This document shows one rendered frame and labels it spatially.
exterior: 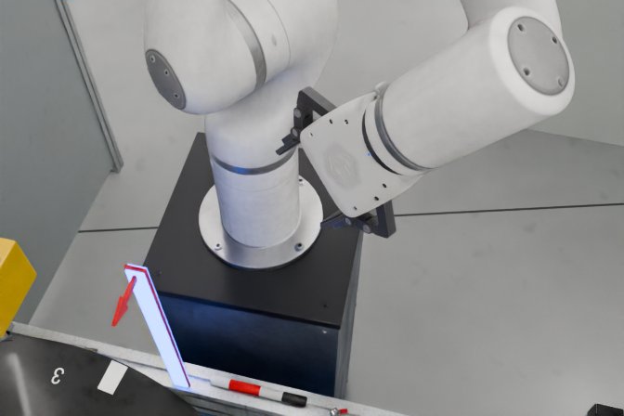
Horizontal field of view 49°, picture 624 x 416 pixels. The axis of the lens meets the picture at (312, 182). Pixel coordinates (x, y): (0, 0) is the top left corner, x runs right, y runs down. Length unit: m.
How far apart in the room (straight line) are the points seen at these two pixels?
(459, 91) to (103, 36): 2.48
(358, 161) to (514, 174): 1.80
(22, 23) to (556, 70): 1.46
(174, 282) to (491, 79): 0.65
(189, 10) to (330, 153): 0.19
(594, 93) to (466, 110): 1.93
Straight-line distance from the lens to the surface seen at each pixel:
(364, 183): 0.63
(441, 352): 2.01
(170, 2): 0.70
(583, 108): 2.47
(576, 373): 2.09
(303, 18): 0.76
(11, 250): 0.96
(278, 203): 0.94
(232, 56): 0.71
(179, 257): 1.04
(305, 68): 0.81
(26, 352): 0.74
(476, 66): 0.49
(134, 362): 1.08
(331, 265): 1.01
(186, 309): 1.05
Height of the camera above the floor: 1.82
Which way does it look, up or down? 53 degrees down
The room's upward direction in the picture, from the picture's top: straight up
